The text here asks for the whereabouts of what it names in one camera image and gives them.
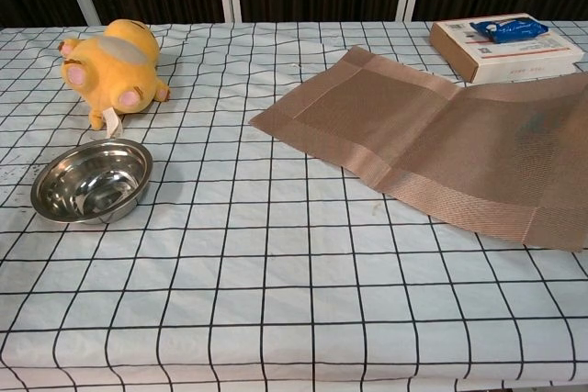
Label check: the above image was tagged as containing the brown woven placemat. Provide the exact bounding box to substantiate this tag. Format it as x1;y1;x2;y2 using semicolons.
249;45;588;253

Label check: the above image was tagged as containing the stainless steel bowl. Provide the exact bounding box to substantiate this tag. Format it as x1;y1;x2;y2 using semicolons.
30;138;153;226

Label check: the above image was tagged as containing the white black-checked tablecloth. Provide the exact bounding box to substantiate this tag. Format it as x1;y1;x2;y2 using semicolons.
0;19;588;392

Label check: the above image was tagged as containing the yellow plush duck toy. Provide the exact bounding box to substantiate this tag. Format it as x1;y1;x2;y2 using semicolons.
57;18;172;139

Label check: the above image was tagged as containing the white cardboard box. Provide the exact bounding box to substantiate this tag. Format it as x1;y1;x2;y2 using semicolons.
429;13;579;85

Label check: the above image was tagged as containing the blue snack packet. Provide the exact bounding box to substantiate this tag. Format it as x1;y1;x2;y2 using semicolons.
469;17;550;45

